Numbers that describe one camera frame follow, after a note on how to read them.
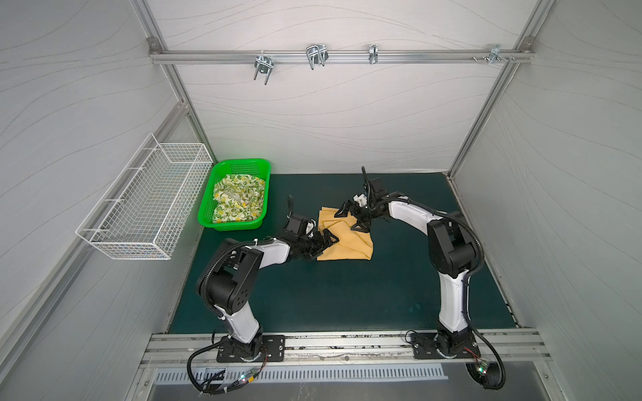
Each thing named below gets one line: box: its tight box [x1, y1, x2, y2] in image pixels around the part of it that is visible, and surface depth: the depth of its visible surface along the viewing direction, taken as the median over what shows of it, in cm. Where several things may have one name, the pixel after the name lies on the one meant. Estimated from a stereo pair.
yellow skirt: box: [316, 206, 374, 261], surface depth 96 cm
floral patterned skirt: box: [212, 173, 265, 224], surface depth 105 cm
